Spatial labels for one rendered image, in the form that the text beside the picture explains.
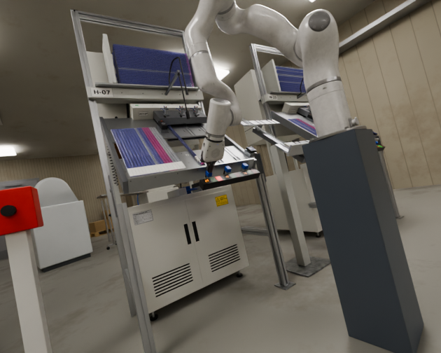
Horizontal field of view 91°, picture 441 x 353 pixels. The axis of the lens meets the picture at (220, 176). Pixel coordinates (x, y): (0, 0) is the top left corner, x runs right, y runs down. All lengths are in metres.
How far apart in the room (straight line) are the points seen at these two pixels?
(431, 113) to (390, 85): 0.65
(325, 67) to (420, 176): 3.44
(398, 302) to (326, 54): 0.81
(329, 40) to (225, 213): 1.04
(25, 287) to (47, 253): 2.95
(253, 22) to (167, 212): 0.99
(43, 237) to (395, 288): 3.91
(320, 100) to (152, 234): 1.02
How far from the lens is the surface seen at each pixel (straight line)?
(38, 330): 1.16
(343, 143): 0.80
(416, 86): 4.22
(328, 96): 0.87
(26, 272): 1.11
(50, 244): 4.06
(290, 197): 1.48
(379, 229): 0.82
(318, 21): 0.90
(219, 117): 0.88
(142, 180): 0.95
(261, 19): 1.00
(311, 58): 0.90
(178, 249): 1.33
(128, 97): 1.60
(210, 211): 1.39
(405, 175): 4.22
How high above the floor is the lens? 0.61
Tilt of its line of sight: 3 degrees up
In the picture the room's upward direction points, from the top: 13 degrees counter-clockwise
